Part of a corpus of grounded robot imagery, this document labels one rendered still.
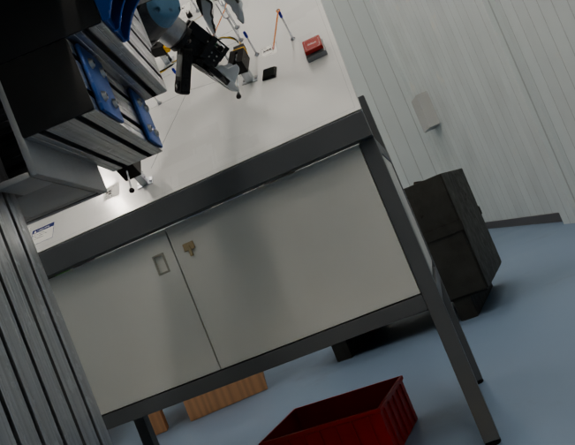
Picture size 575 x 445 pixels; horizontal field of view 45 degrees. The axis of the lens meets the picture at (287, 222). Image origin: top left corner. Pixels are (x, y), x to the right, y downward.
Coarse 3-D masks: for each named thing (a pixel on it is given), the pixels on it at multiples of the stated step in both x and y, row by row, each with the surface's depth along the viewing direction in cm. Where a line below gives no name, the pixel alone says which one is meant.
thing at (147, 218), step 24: (360, 120) 166; (288, 144) 170; (312, 144) 169; (336, 144) 167; (240, 168) 172; (264, 168) 171; (288, 168) 170; (192, 192) 175; (216, 192) 174; (240, 192) 174; (144, 216) 178; (168, 216) 177; (72, 240) 182; (96, 240) 181; (120, 240) 180; (48, 264) 184; (72, 264) 182
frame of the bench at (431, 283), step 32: (384, 192) 169; (416, 256) 168; (352, 320) 173; (384, 320) 171; (448, 320) 167; (288, 352) 176; (448, 352) 168; (192, 384) 181; (224, 384) 179; (128, 416) 185; (480, 416) 167
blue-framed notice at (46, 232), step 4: (48, 224) 191; (52, 224) 190; (40, 228) 191; (44, 228) 191; (48, 228) 190; (52, 228) 189; (32, 232) 192; (36, 232) 191; (40, 232) 190; (44, 232) 189; (48, 232) 189; (52, 232) 188; (32, 236) 191; (36, 236) 190; (40, 236) 189; (44, 236) 188; (48, 236) 188; (52, 236) 187; (36, 240) 189; (40, 240) 188; (44, 240) 187; (36, 244) 188
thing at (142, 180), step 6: (138, 162) 179; (126, 168) 175; (132, 168) 176; (138, 168) 177; (120, 174) 176; (126, 174) 175; (132, 174) 177; (138, 174) 177; (126, 180) 178; (138, 180) 182; (144, 180) 182; (150, 180) 183; (138, 186) 184; (132, 192) 174
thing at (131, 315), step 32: (128, 256) 184; (160, 256) 183; (64, 288) 188; (96, 288) 186; (128, 288) 184; (160, 288) 182; (64, 320) 188; (96, 320) 186; (128, 320) 184; (160, 320) 182; (192, 320) 181; (96, 352) 186; (128, 352) 185; (160, 352) 183; (192, 352) 181; (96, 384) 187; (128, 384) 185; (160, 384) 183
